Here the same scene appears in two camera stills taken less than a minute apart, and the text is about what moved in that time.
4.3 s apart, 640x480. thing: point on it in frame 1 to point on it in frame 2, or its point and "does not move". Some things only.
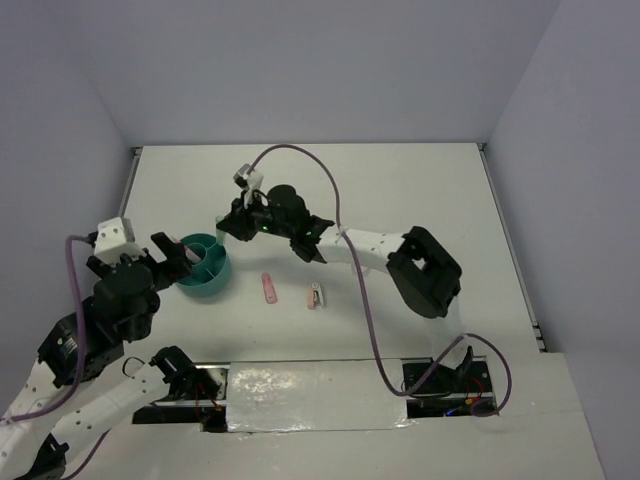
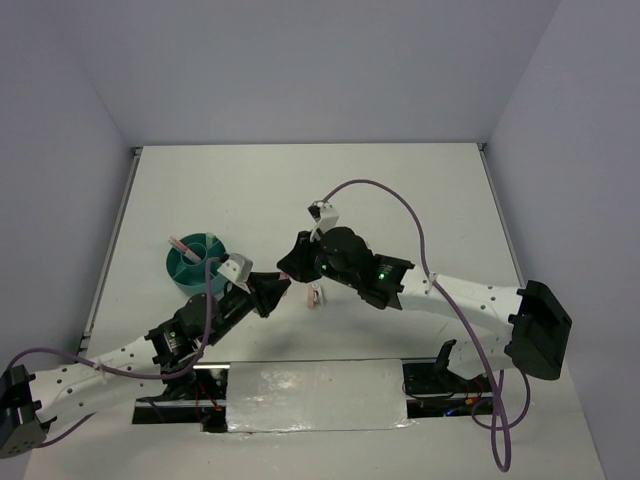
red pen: [192, 255] does not move
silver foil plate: [319, 395] does not move
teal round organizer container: [210, 274] does not move
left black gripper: [178, 265] to [266, 290]
